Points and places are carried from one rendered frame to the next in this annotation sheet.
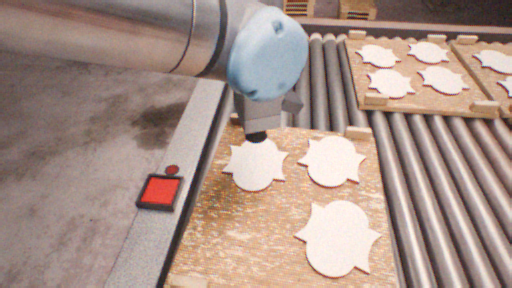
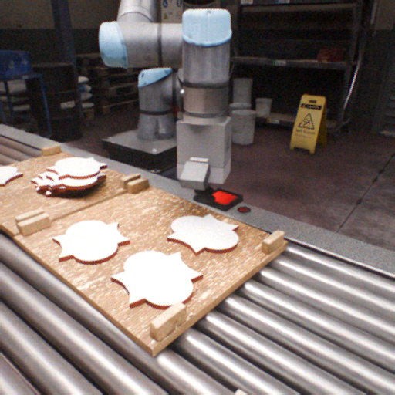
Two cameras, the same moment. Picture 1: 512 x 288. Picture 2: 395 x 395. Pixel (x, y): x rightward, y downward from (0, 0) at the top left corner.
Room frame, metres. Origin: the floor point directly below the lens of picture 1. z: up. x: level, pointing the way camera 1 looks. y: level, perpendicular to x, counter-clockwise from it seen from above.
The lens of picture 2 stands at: (0.75, -0.53, 1.32)
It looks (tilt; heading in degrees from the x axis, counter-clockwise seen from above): 25 degrees down; 122
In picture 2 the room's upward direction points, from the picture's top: straight up
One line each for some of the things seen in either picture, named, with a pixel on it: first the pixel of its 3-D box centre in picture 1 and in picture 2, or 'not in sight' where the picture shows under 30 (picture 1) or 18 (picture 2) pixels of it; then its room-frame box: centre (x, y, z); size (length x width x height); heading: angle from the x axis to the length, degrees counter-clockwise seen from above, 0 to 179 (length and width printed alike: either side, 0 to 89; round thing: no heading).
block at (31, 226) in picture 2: not in sight; (35, 224); (0.13, -0.17, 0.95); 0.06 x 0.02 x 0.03; 80
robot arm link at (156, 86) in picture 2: not in sight; (157, 88); (-0.07, 0.51, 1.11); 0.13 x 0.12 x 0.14; 34
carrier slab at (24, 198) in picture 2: not in sight; (45, 184); (-0.07, 0.01, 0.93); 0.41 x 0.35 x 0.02; 172
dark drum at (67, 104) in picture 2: not in sight; (54, 102); (-3.20, 2.41, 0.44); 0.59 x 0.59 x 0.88
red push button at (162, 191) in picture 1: (161, 192); (221, 199); (0.37, 0.19, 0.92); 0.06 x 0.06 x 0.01; 83
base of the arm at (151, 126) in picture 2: not in sight; (156, 121); (-0.08, 0.50, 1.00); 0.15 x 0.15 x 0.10
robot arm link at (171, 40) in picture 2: not in sight; (193, 46); (0.36, 0.07, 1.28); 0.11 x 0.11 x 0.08; 34
